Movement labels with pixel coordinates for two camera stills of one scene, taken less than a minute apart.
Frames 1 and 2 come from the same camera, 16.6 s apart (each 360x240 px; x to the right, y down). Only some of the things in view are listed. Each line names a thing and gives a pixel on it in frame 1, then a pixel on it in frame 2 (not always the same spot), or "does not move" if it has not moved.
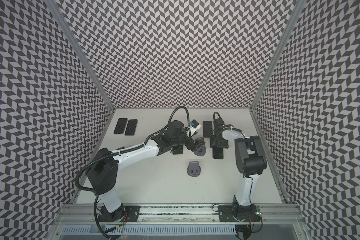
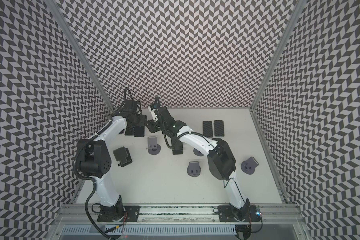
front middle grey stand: x=194 y=169 does not move
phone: x=131 y=127 does not move
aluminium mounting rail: x=83 y=214 does not move
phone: x=207 y=129 does not move
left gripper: x=191 y=146 to x=143 y=119
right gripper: x=218 y=141 to x=157 y=123
